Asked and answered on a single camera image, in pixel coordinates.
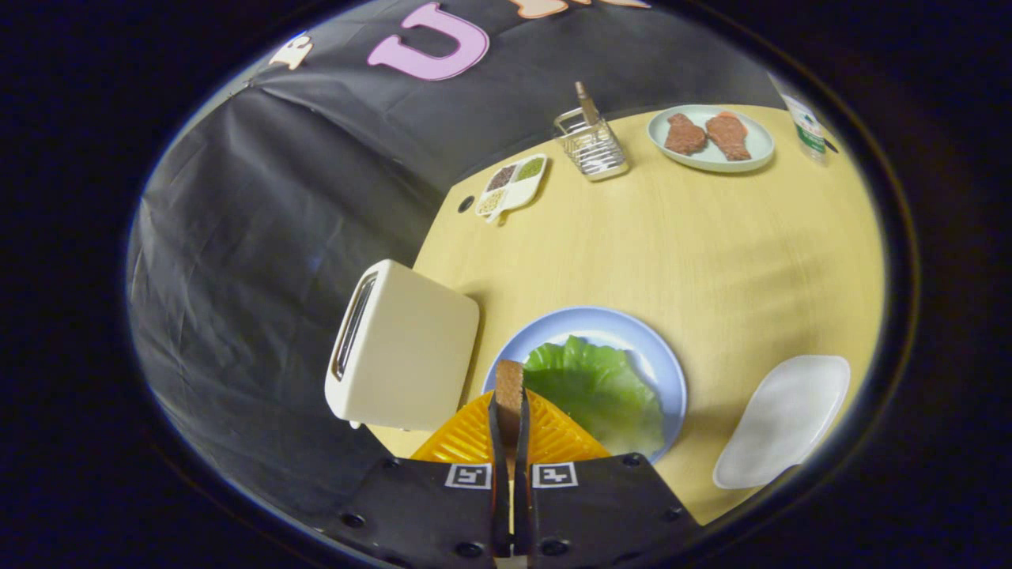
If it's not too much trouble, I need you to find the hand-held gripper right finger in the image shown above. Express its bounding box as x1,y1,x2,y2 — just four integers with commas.
512,389,704,569

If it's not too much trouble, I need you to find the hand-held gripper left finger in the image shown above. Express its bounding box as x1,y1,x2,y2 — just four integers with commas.
316,390,511,569

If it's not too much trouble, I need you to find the toasted bread slice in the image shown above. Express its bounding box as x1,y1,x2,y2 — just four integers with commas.
494,360,525,451

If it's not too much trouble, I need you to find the green lettuce leaf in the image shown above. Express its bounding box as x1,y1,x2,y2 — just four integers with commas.
523,335,666,458

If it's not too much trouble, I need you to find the white toaster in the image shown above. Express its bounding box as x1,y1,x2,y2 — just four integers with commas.
324,259,481,432

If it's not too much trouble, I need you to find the blue plate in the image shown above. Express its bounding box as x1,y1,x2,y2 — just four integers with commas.
482,307,688,464

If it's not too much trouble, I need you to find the white plate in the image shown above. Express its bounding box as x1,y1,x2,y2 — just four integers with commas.
712,355,852,491

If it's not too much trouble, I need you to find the white divided seasoning tray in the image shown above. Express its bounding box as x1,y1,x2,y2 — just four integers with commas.
474,153,548,225

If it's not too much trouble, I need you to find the black backdrop cloth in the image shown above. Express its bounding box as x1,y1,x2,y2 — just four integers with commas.
126,0,791,522

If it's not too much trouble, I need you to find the pale green plate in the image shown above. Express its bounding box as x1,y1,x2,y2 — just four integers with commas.
647,104,776,174

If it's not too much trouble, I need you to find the wooden utensil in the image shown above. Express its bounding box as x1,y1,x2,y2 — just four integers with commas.
574,81,602,127

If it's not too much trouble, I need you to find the brown meat piece orange edge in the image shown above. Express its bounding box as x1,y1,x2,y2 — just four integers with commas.
705,111,752,162

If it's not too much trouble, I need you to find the clear water bottle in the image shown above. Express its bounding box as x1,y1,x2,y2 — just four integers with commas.
767,73,839,167

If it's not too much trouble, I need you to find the metal wire utensil holder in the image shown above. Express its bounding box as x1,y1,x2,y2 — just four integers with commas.
553,107,631,183

